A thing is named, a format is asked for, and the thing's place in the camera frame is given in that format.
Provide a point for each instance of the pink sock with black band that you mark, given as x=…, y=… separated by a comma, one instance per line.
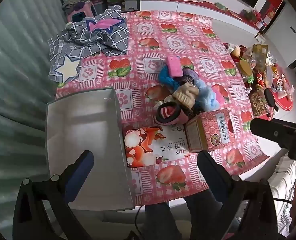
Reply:
x=166, y=113

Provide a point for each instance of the purple knit sock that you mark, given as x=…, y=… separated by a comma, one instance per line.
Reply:
x=189, y=76

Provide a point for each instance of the red flower arrangement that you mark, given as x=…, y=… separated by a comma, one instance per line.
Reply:
x=249, y=13

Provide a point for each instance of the grey cardboard box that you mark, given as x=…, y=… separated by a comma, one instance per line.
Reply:
x=88, y=130

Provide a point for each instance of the white refrigerator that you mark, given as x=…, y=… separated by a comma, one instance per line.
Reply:
x=285, y=37

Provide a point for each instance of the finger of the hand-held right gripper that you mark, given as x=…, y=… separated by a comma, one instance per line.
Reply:
x=265, y=127

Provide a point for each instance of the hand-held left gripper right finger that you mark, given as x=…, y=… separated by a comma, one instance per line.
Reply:
x=207, y=170

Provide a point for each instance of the person's legs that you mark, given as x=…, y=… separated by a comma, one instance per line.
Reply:
x=160, y=220

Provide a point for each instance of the white cushion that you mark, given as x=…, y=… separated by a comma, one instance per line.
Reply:
x=282, y=180

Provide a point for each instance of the strawberry print tablecloth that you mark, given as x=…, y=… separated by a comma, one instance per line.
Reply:
x=177, y=42

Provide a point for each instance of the yellow round lid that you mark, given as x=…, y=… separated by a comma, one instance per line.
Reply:
x=246, y=66

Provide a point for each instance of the beige knit glove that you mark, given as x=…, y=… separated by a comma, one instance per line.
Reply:
x=184, y=96

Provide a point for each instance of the pink plastic stool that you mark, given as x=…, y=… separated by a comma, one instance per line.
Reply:
x=80, y=12

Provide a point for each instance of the pile of snacks and jars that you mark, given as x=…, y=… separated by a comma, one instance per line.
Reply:
x=260, y=85

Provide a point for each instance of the white low cabinet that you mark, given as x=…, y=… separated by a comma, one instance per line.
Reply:
x=187, y=6

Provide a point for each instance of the grey plaid star cloth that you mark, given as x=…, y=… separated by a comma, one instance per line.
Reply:
x=108, y=37

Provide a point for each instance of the pink fluffy cloth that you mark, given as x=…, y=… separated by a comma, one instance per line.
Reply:
x=219, y=93

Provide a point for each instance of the pink sponge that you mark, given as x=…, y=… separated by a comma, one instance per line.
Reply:
x=174, y=66

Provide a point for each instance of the light blue fluffy cloth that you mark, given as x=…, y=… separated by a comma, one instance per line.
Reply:
x=207, y=97

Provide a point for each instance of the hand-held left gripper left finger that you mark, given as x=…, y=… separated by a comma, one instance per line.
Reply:
x=80, y=172

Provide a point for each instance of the pink patterned carton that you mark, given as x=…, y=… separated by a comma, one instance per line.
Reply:
x=212, y=130

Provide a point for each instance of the gold foil packet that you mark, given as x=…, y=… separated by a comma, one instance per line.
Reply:
x=259, y=52

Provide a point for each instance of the flat mushroom print box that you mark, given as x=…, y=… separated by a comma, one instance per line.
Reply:
x=148, y=142

